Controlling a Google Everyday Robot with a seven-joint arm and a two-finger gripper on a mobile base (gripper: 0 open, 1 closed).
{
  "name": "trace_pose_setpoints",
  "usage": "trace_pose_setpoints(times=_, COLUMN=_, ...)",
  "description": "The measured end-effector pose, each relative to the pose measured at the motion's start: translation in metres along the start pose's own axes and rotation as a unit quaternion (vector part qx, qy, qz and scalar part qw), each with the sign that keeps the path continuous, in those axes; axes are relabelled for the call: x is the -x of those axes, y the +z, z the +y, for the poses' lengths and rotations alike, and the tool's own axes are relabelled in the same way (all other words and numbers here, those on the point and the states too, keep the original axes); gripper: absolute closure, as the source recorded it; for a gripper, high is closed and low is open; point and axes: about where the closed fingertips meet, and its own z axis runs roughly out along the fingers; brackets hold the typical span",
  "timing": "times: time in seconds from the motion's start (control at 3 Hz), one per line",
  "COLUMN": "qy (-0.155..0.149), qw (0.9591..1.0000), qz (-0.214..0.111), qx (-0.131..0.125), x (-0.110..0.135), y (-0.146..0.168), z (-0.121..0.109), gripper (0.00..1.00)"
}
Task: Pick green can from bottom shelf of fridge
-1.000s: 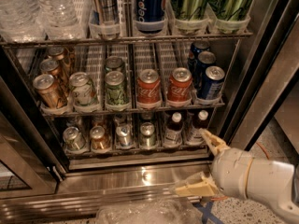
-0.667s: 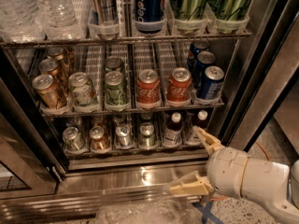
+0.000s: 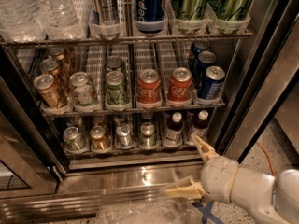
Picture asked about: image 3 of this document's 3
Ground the orange can bottom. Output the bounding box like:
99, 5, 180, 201
90, 126, 110, 150

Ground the green can bottom shelf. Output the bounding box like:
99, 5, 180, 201
140, 122, 157, 147

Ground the blue pepsi can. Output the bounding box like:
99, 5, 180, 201
199, 65, 225, 100
188, 40, 210, 72
193, 51, 217, 89
135, 0, 166, 34

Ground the fridge door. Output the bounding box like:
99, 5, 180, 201
211, 0, 299, 161
0, 78, 57, 200

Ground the blue pepsi can top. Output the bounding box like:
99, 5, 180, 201
135, 0, 166, 34

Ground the right coca cola can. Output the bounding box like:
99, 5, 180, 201
167, 67, 192, 102

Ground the front green can middle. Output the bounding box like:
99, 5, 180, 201
105, 71, 128, 105

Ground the brown bottle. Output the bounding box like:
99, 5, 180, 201
187, 110, 209, 145
164, 112, 183, 147

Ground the left coca cola can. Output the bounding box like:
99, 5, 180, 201
137, 69, 161, 104

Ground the plaid tall can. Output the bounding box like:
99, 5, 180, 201
95, 0, 119, 25

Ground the fridge door left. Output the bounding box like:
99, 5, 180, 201
0, 78, 57, 200

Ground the stainless steel fridge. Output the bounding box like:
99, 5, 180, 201
0, 0, 299, 224

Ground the white green can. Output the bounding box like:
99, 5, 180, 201
69, 72, 97, 106

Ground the silver green can bottom left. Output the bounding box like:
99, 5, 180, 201
63, 126, 86, 151

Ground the green can top right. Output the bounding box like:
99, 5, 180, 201
208, 0, 253, 21

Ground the green can top left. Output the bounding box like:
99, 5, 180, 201
171, 0, 207, 21

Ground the clear plastic bag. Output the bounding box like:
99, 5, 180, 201
95, 198, 203, 224

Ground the fridge door right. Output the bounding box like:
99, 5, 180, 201
211, 0, 299, 161

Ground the middle gold can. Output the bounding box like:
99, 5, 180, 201
39, 59, 69, 96

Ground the rear green can middle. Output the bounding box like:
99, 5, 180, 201
105, 56, 125, 74

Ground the front gold can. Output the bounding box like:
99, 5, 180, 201
33, 74, 67, 109

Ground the rear gold can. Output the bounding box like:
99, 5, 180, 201
47, 46, 76, 77

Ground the water bottle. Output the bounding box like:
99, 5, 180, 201
38, 0, 83, 40
0, 0, 45, 43

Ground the middle blue pepsi can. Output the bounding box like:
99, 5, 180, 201
193, 51, 217, 89

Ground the coca cola can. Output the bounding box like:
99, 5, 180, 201
167, 67, 192, 102
137, 69, 161, 104

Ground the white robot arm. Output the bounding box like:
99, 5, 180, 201
163, 133, 299, 224

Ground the left brown bottle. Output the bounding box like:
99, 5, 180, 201
164, 112, 183, 147

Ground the rear blue pepsi can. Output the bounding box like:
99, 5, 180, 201
188, 40, 210, 72

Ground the right brown bottle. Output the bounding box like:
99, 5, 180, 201
187, 110, 209, 145

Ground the gold can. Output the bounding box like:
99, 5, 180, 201
47, 46, 76, 77
33, 74, 67, 109
39, 59, 69, 96

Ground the silver white can bottom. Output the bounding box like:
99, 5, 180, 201
116, 124, 132, 147

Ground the front blue pepsi can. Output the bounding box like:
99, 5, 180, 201
199, 65, 225, 100

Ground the orange cable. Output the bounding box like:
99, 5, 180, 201
255, 141, 277, 177

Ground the blue tape on floor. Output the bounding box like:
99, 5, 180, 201
193, 202, 224, 224

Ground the left water bottle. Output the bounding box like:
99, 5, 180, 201
0, 0, 45, 43

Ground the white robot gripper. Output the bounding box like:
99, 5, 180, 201
162, 133, 275, 216

